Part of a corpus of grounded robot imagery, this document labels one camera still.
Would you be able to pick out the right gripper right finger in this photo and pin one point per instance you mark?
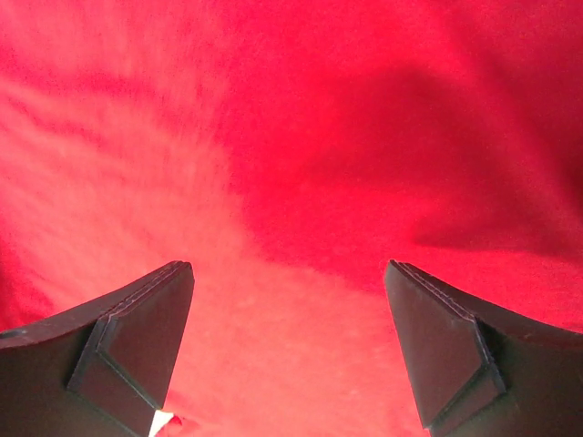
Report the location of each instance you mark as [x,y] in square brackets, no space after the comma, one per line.
[477,369]

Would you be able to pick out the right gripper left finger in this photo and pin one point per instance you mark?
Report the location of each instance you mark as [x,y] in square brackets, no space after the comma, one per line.
[101,368]

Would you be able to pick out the dark red t-shirt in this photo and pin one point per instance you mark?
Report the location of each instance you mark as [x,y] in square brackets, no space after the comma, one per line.
[288,150]

